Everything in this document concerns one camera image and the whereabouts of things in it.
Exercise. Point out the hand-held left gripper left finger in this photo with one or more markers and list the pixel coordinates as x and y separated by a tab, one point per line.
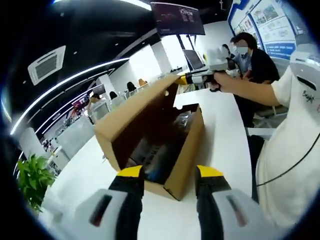
110	212

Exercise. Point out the white chest-worn device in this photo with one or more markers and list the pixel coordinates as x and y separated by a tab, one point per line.
303	67

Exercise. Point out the brown cardboard shoe box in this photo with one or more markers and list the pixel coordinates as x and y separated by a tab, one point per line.
130	110

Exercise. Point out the green plant in white pot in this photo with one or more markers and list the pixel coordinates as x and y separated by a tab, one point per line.
35	182

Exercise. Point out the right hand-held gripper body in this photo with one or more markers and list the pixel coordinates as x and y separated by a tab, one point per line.
217	61

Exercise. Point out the blue white wall poster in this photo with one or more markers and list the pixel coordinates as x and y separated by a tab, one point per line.
270	22

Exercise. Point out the frosted white desk partition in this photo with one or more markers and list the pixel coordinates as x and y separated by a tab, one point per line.
75	137

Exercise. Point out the white ceiling air vent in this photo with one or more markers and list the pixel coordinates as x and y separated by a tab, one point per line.
47	66

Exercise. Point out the grey white chair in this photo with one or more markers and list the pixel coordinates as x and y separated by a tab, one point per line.
265	117

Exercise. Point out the curved ceiling light strip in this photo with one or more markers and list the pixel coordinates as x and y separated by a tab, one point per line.
53	92

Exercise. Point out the person's right hand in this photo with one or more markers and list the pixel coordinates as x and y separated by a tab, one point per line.
225	83

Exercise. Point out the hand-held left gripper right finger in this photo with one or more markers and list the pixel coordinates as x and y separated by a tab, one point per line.
220	212

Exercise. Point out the light blue wipes pack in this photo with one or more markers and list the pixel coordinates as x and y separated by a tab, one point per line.
160	172

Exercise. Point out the large dark wall screen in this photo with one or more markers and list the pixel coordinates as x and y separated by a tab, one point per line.
177	18

